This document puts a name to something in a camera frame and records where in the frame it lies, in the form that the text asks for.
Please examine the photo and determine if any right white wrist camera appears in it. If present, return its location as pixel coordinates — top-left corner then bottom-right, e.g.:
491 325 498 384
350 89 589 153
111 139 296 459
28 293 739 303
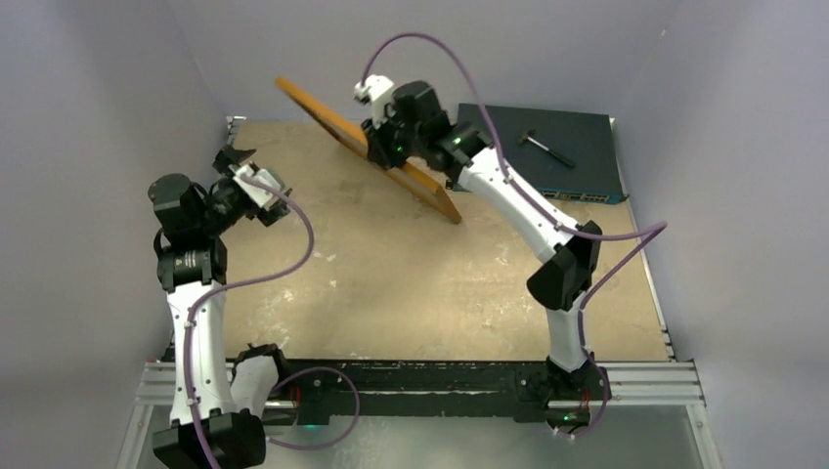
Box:
354 74 395 127

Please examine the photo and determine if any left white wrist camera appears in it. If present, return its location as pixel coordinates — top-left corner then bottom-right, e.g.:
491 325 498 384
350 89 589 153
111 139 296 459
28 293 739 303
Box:
230 162 290 211

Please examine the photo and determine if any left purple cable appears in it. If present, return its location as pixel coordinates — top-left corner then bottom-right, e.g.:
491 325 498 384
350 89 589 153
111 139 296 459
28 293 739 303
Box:
183 173 362 469

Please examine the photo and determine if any aluminium rail frame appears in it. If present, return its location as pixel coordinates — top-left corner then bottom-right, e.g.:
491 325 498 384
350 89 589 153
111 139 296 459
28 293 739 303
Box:
116 116 723 469

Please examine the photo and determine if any dark network switch box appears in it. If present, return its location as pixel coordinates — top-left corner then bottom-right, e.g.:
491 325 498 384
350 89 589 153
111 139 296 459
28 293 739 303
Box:
487 106 628 204

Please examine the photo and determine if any orange wooden picture frame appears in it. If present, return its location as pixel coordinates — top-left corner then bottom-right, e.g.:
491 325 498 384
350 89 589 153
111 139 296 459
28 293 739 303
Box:
275 76 462 225

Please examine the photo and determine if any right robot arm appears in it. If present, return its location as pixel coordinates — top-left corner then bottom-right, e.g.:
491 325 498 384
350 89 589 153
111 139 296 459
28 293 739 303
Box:
354 75 601 398

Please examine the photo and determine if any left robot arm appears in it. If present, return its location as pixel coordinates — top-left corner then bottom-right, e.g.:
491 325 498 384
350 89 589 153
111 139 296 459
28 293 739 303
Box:
148 145 291 468

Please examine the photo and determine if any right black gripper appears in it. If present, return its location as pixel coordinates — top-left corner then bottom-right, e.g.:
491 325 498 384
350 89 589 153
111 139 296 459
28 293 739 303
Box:
364 104 428 170

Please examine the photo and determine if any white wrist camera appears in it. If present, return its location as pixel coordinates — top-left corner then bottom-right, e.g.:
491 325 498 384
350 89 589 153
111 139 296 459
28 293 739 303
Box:
354 74 395 127
230 162 290 211

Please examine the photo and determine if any small black hammer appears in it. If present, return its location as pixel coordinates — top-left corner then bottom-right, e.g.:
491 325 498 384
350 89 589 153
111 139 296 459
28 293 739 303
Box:
517 129 576 168

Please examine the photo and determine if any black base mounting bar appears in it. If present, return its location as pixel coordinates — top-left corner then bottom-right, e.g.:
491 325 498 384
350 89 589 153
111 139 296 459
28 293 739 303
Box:
263 359 612 426

